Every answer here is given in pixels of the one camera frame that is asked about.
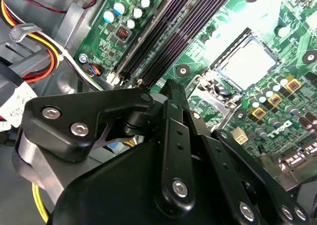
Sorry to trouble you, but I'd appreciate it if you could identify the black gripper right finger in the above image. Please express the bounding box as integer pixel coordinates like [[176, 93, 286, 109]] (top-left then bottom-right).
[[173, 80, 313, 225]]

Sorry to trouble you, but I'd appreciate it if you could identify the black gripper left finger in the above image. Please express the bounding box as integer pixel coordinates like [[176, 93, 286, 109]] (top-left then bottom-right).
[[11, 78, 197, 213]]

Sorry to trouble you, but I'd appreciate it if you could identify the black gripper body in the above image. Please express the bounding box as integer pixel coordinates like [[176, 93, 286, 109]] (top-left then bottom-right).
[[49, 140, 225, 225]]

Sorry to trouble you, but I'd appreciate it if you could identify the metal socket cover frame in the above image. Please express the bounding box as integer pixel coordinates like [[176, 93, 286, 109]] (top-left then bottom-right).
[[187, 73, 241, 115]]

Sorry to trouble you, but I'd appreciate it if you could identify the thin metal locking lever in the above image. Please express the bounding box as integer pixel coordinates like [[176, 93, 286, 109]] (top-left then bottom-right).
[[185, 73, 213, 97]]

